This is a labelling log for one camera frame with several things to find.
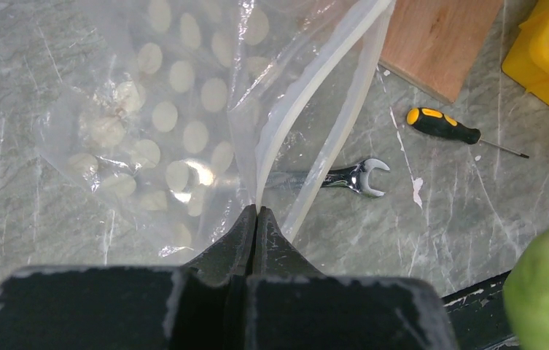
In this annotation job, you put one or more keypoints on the green cabbage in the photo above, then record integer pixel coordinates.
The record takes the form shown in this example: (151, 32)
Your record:
(547, 294)

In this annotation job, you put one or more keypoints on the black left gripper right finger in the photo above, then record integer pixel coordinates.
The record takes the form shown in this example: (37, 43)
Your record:
(340, 312)

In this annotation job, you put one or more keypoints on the black yellow screwdriver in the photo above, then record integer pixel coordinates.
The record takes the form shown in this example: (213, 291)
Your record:
(435, 123)

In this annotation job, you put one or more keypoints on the clear polka dot zip bag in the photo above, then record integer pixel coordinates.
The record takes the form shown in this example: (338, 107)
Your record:
(202, 108)

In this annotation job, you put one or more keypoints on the wooden base board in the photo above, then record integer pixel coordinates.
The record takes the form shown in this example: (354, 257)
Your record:
(432, 44)

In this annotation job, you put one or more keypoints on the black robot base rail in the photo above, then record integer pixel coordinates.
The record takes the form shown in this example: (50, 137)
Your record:
(478, 316)

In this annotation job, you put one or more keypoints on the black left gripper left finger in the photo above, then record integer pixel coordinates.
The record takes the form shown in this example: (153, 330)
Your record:
(131, 306)

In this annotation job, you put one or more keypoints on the silver wrench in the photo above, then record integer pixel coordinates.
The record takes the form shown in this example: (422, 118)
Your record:
(355, 178)

